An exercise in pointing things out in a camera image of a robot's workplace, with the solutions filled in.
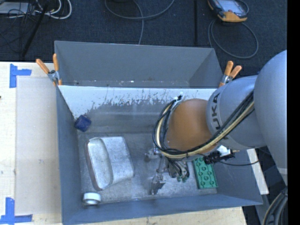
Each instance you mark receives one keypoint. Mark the white round cap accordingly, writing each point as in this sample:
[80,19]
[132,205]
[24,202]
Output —
[92,198]

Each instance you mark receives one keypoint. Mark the black cylinder on white bracket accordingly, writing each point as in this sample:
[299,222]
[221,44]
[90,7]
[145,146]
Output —
[212,159]

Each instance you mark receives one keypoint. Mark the grey metal bin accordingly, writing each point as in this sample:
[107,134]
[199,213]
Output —
[131,64]

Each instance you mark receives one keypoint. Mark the pale wood board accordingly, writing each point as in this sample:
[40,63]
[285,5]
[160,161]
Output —
[37,137]

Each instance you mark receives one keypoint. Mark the dark blue block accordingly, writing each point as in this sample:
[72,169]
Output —
[82,123]

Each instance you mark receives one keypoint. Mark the green studded flat block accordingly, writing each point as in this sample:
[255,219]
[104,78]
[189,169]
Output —
[205,174]

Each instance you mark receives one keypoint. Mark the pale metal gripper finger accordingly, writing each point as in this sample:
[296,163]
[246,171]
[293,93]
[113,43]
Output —
[157,184]
[152,152]

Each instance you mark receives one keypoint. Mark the clear plastic container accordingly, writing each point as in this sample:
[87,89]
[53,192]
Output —
[110,160]

